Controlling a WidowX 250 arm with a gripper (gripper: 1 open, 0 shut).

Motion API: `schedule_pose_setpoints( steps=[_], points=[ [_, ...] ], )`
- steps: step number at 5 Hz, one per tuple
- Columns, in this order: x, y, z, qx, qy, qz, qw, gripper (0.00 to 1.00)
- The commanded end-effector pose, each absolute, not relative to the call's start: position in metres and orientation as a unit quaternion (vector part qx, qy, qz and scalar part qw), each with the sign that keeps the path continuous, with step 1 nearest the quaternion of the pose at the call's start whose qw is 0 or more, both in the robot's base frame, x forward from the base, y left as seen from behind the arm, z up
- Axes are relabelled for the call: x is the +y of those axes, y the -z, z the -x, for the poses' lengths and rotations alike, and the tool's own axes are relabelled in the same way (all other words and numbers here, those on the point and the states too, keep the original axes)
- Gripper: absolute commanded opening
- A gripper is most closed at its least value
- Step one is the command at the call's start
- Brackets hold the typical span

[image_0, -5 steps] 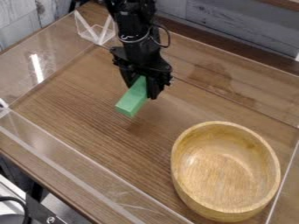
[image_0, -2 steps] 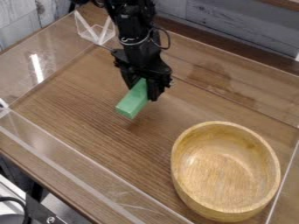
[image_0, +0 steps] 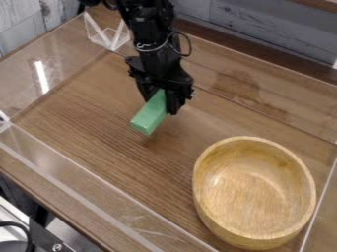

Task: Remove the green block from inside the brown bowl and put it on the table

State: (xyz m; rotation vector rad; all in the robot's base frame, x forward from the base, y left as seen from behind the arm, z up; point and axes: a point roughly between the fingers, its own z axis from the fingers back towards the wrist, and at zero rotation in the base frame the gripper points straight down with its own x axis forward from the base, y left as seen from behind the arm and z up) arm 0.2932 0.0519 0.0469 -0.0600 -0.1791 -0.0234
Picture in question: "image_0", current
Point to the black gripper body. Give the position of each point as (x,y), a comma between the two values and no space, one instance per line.
(158,63)

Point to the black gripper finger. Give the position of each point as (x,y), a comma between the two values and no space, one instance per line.
(147,88)
(175,100)

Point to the green rectangular block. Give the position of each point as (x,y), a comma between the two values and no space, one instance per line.
(149,115)

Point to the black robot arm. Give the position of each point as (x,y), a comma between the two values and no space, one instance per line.
(149,20)

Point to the brown wooden bowl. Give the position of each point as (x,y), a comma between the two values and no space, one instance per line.
(254,192)

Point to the clear acrylic corner bracket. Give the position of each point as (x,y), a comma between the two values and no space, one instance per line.
(108,38)

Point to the clear acrylic tray wall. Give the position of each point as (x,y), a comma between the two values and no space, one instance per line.
(119,185)

